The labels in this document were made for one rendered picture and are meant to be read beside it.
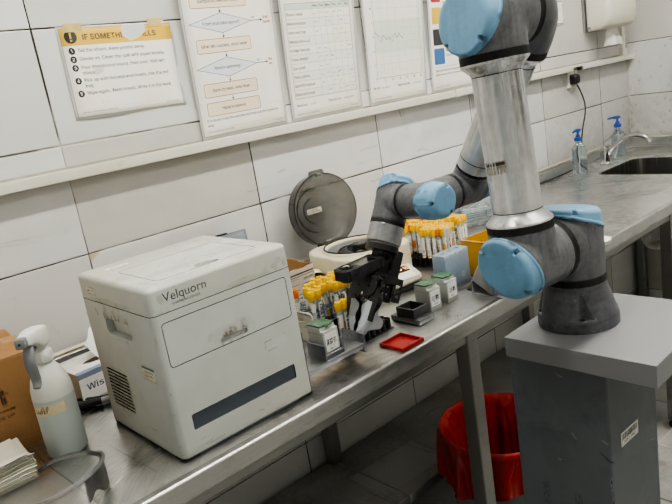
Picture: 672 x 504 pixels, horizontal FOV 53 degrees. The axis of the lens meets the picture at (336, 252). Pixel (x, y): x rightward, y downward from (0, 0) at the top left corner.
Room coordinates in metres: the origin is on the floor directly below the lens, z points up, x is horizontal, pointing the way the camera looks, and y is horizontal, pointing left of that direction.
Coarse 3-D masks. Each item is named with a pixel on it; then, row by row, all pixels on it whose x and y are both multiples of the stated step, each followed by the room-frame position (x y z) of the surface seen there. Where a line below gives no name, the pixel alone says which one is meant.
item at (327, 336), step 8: (312, 328) 1.25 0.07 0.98; (320, 328) 1.24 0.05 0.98; (328, 328) 1.25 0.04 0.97; (336, 328) 1.26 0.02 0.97; (312, 336) 1.26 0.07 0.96; (320, 336) 1.24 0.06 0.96; (328, 336) 1.24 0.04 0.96; (336, 336) 1.25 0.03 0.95; (320, 344) 1.24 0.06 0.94; (328, 344) 1.24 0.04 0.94; (336, 344) 1.25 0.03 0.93; (328, 352) 1.24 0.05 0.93
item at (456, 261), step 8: (456, 248) 1.67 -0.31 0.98; (464, 248) 1.67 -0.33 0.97; (432, 256) 1.64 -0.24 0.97; (440, 256) 1.62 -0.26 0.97; (448, 256) 1.62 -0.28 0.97; (456, 256) 1.64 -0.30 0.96; (464, 256) 1.67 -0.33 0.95; (440, 264) 1.62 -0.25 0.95; (448, 264) 1.62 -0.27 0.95; (456, 264) 1.64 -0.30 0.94; (464, 264) 1.66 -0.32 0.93; (456, 272) 1.64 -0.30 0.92; (464, 272) 1.66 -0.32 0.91; (456, 280) 1.64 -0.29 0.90; (464, 280) 1.66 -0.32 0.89; (464, 288) 1.63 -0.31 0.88
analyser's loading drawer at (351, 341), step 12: (348, 336) 1.32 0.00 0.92; (360, 336) 1.29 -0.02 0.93; (312, 348) 1.25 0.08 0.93; (324, 348) 1.22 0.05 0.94; (348, 348) 1.27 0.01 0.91; (360, 348) 1.28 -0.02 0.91; (312, 360) 1.24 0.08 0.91; (324, 360) 1.23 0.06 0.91; (336, 360) 1.24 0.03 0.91; (312, 372) 1.19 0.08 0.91
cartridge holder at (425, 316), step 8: (408, 304) 1.50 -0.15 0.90; (416, 304) 1.49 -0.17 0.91; (424, 304) 1.47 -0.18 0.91; (400, 312) 1.47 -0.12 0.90; (408, 312) 1.45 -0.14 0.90; (416, 312) 1.45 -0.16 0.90; (424, 312) 1.46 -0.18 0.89; (400, 320) 1.47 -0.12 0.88; (408, 320) 1.45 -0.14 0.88; (416, 320) 1.43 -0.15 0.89; (424, 320) 1.44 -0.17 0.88
